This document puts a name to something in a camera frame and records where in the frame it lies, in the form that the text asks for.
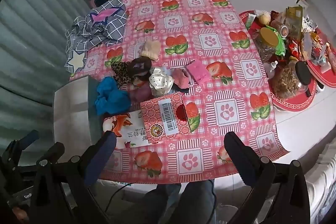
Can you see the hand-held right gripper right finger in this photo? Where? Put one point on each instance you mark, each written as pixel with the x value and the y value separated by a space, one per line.
pixel 236 158

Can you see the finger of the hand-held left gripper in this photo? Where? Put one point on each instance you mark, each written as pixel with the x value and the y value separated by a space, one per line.
pixel 29 138

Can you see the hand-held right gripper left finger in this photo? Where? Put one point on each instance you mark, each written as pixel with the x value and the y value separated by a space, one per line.
pixel 105 150

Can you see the white cardboard box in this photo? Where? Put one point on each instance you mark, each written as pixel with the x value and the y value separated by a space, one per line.
pixel 71 103

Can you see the leopard print scrunchie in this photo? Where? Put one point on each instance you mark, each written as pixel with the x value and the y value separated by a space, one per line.
pixel 120 73

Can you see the white polka dot scrunchie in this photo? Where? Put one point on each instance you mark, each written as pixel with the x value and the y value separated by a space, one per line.
pixel 160 82

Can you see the dark brown scrunchie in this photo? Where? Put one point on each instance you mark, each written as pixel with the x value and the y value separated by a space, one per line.
pixel 140 66

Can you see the pink and black sock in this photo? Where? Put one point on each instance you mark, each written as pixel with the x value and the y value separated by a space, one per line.
pixel 179 78

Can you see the person's left hand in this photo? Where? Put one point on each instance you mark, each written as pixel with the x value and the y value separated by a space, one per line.
pixel 19 212

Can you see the orange white cloth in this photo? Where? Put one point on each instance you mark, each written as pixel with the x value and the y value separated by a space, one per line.
pixel 126 132

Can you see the blue cloth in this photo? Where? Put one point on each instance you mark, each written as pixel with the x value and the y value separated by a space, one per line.
pixel 113 98

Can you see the person's legs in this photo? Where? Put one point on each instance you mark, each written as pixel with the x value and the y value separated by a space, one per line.
pixel 194 203

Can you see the red patterned box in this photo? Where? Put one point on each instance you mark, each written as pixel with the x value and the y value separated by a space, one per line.
pixel 162 116

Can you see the dusky pink cloth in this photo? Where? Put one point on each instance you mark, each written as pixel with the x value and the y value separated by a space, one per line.
pixel 141 92

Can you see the red round placemat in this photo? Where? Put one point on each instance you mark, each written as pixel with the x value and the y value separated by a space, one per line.
pixel 296 104

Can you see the white bed cover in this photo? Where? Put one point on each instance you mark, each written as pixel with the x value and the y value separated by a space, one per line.
pixel 321 184

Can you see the bright pink cloth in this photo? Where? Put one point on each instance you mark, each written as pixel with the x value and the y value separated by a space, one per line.
pixel 198 71

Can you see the glass jar with black lid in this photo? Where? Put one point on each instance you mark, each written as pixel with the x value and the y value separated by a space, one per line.
pixel 288 79

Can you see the baby bottle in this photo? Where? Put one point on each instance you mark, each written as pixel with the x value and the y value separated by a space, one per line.
pixel 271 69

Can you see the cream cloth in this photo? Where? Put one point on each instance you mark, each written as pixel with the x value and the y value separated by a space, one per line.
pixel 151 49

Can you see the jar with yellow lid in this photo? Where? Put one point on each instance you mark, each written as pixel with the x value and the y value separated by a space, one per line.
pixel 266 43

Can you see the grey plaid star blanket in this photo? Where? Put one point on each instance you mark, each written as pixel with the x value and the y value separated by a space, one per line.
pixel 102 27

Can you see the green plastic bag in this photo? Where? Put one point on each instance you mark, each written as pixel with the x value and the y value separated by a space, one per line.
pixel 281 43

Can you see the red tray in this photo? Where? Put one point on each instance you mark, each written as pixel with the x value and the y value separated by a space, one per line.
pixel 325 71

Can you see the small jar brown lid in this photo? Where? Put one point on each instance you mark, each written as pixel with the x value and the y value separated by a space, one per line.
pixel 281 28

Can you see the green tube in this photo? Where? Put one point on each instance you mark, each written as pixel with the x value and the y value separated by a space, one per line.
pixel 250 21

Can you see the strawberry print pink tablecloth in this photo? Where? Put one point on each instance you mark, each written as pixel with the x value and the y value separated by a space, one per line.
pixel 183 29

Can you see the yellow fruit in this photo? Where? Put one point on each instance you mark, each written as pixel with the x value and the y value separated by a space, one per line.
pixel 264 19

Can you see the olive green packet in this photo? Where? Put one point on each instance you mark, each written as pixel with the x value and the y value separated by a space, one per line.
pixel 294 20

